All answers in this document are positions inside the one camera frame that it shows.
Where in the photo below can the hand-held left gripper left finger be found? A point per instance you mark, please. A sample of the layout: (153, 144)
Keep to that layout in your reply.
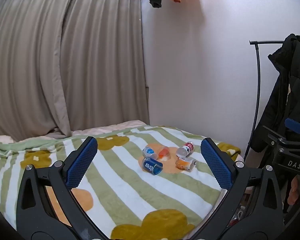
(81, 162)

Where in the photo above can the orange capped clear bottle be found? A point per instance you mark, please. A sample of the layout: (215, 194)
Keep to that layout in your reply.
(163, 152)

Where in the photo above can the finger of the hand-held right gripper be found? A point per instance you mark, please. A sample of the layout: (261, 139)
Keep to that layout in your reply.
(273, 135)
(294, 125)

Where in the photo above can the dark blue labelled bottle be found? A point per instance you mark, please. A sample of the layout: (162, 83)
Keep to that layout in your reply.
(152, 166)

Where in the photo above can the black clothes rack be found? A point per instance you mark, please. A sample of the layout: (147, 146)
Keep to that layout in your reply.
(258, 80)

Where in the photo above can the black padded jacket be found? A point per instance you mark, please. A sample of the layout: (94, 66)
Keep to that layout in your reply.
(290, 85)

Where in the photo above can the person's right hand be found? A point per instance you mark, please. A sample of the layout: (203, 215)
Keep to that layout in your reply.
(293, 190)

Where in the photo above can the beige curtain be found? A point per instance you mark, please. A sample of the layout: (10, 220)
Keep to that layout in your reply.
(65, 62)

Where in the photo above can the white blue label cup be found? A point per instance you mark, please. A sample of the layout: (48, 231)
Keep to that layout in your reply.
(149, 152)

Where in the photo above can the striped floral blanket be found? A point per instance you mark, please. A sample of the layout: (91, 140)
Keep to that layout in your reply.
(130, 192)

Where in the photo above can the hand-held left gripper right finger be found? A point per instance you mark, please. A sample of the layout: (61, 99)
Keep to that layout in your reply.
(216, 165)

